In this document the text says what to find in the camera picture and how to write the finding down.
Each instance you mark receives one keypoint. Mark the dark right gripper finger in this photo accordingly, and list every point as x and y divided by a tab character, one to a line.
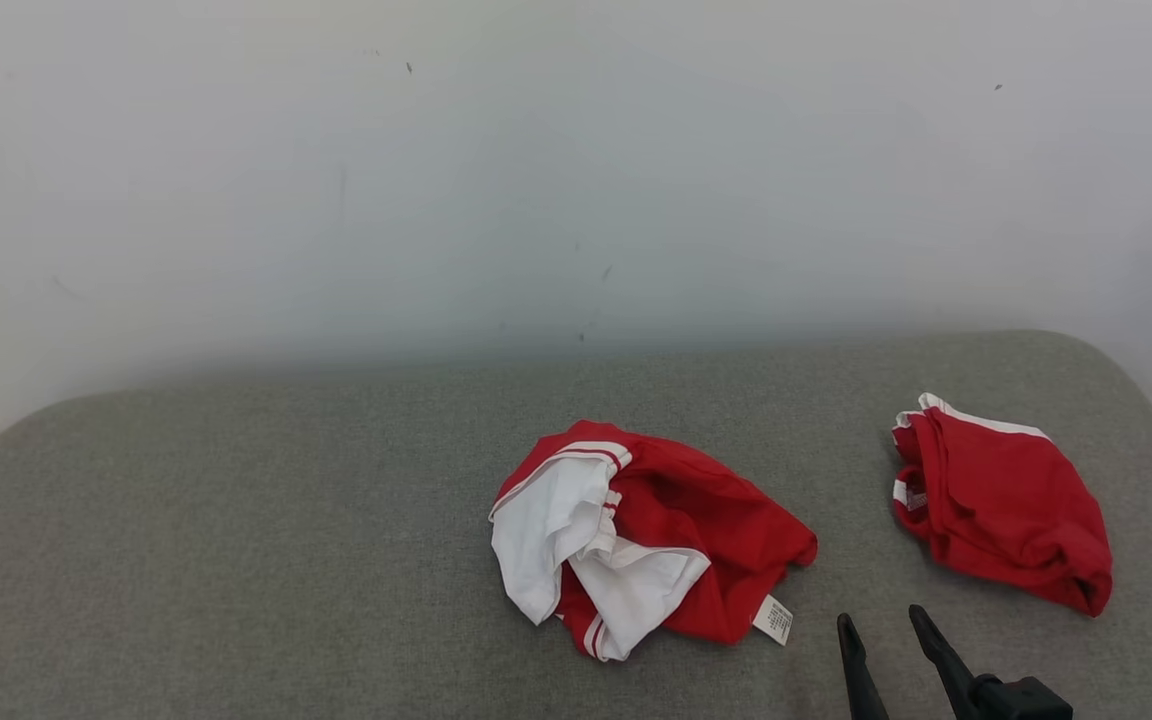
858	670
944	660

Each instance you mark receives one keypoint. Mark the red shorts with white trim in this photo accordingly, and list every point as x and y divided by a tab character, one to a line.
1006	500

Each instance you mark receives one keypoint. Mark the red Bulls basketball jersey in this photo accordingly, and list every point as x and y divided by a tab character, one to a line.
716	520

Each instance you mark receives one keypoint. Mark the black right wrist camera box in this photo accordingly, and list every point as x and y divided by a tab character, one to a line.
1026	700

